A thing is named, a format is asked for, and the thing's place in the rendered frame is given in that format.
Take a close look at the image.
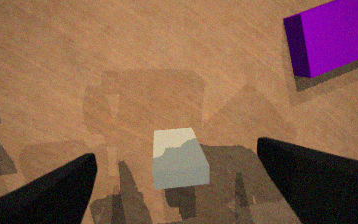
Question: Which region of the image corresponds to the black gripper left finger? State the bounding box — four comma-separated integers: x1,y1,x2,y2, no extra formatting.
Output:
0,153,98,224

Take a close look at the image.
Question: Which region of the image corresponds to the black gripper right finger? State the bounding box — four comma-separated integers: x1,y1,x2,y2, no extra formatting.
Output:
257,137,358,224

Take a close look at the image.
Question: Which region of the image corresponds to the purple rectangular block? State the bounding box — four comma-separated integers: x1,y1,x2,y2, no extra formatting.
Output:
283,0,358,78

